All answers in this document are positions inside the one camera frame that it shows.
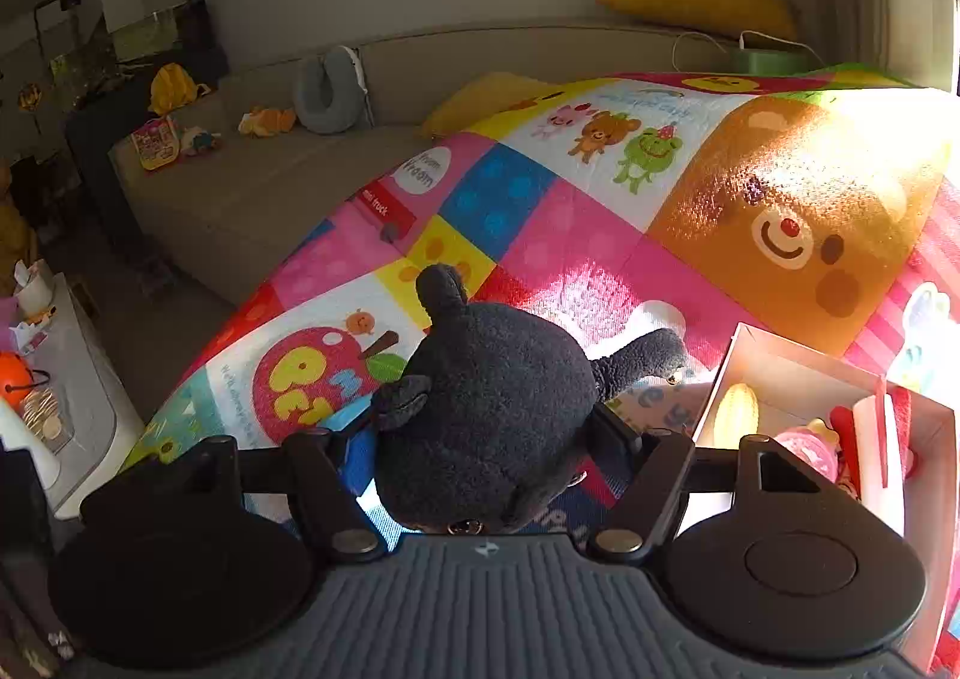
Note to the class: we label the colourful cartoon play mat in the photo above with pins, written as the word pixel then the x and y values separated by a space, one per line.
pixel 823 209

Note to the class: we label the pink round toy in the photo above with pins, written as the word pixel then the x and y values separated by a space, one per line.
pixel 816 444

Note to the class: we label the black plush toy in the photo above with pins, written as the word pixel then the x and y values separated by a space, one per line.
pixel 487 425

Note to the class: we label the beige sofa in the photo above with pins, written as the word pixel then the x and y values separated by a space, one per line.
pixel 228 218

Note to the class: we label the yellow pillow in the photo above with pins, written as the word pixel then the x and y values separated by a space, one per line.
pixel 724 17

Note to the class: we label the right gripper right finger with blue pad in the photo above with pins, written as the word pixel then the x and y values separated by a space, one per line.
pixel 646 472

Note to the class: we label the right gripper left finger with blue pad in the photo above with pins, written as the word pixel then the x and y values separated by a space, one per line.
pixel 328 471

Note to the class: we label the grey neck pillow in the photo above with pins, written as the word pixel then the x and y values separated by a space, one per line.
pixel 330 94

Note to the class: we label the pink cardboard box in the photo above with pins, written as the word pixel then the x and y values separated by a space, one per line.
pixel 794 384

